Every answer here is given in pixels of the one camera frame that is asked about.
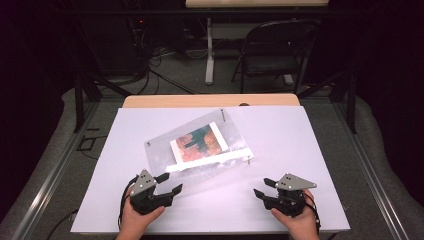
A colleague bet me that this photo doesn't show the black floor cables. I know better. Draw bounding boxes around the black floor cables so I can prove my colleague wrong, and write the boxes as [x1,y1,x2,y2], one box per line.
[131,46,198,96]

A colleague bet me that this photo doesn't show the aluminium floor rail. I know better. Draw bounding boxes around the aluminium floor rail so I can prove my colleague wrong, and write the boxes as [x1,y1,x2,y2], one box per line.
[332,99,410,240]
[10,99,102,240]

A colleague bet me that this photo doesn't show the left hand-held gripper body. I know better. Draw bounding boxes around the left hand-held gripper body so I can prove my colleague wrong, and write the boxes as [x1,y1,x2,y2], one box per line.
[129,169,174,215]

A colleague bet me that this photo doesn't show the clear acrylic photo frame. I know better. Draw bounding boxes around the clear acrylic photo frame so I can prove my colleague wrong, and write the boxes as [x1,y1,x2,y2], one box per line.
[144,108,255,198]

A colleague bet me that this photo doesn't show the white desk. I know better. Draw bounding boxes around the white desk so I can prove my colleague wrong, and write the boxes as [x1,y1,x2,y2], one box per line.
[184,0,330,86]

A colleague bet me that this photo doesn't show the thin black floor cable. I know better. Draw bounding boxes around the thin black floor cable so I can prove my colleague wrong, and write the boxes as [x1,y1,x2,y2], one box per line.
[45,208,80,240]

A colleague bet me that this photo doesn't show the person's right hand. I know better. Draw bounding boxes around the person's right hand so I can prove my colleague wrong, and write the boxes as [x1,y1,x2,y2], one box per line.
[270,189,322,238]

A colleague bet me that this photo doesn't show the black metal stand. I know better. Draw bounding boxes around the black metal stand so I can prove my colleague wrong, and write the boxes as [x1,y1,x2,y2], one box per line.
[73,71,133,134]
[297,67,358,135]

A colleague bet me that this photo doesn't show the colourful painting print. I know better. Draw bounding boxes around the colourful painting print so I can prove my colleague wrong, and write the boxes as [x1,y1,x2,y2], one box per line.
[169,122,230,165]

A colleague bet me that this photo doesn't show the dark equipment rack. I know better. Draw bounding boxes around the dark equipment rack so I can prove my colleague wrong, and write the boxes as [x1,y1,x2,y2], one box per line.
[99,14,153,76]

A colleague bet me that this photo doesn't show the white table board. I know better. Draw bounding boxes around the white table board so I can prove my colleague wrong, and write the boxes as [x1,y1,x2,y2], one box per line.
[70,105,351,235]

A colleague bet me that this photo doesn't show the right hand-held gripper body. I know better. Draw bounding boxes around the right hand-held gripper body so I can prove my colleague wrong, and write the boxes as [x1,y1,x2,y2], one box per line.
[263,173,318,218]

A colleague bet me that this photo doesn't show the person's left hand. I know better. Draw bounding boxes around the person's left hand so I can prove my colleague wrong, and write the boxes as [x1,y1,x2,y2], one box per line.
[119,197,166,237]

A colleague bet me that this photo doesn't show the black folding chair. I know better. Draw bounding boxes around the black folding chair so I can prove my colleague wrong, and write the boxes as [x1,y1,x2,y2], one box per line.
[231,19,322,95]

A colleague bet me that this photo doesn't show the wooden table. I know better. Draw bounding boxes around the wooden table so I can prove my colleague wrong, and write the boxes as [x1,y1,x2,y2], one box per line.
[122,93,301,109]

